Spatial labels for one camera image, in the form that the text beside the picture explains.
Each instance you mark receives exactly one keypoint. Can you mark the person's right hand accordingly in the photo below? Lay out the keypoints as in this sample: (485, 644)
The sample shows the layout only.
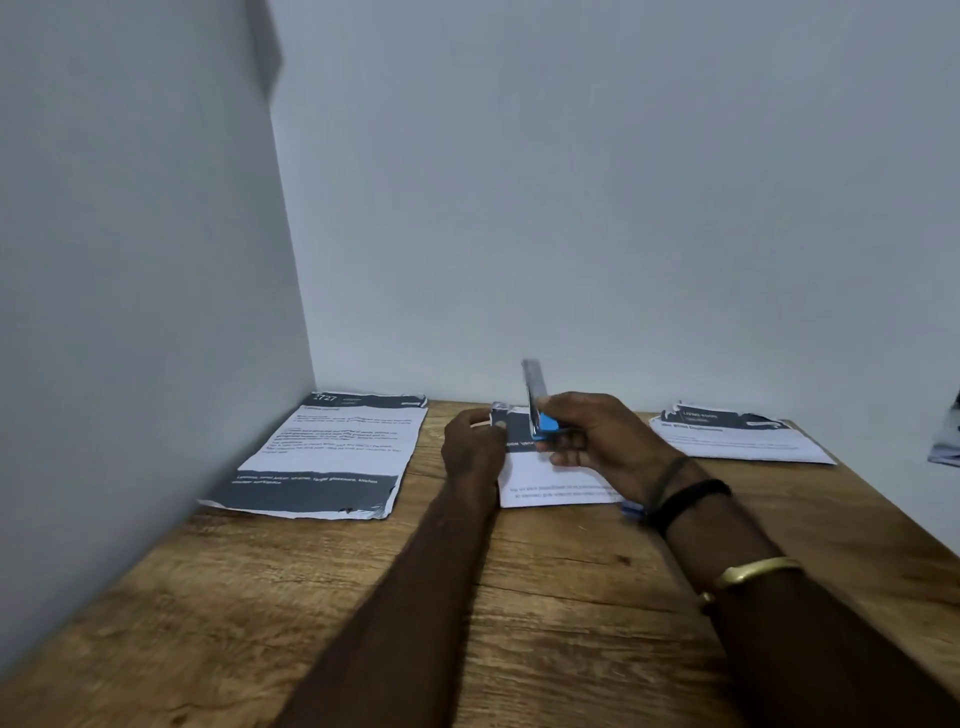
(607, 442)

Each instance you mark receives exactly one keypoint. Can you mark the person's left hand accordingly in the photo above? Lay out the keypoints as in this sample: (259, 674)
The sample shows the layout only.
(476, 450)

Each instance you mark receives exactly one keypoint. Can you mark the stapled paper set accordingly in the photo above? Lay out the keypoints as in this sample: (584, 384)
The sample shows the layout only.
(540, 484)
(742, 439)

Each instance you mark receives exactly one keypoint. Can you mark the blue white staples box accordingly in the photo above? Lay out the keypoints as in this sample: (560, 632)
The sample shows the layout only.
(632, 511)

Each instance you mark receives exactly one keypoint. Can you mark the silver blue stapler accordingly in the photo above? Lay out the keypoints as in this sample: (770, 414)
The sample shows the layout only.
(535, 390)

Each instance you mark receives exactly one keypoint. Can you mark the stack of printed papers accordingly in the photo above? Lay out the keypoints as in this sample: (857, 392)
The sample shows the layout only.
(330, 457)

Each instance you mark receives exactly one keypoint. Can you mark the person's right forearm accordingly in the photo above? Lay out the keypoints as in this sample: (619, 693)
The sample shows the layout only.
(810, 660)

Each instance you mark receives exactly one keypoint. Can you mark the person's left forearm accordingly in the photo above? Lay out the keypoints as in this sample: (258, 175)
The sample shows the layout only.
(405, 630)

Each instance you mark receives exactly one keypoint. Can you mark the wooden table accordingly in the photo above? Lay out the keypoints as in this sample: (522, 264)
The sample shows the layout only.
(585, 600)

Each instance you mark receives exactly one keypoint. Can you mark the gold bangle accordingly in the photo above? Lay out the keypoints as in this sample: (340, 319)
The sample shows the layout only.
(754, 570)

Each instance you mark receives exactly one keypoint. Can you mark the papers on window sill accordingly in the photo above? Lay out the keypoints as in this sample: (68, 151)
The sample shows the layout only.
(949, 439)

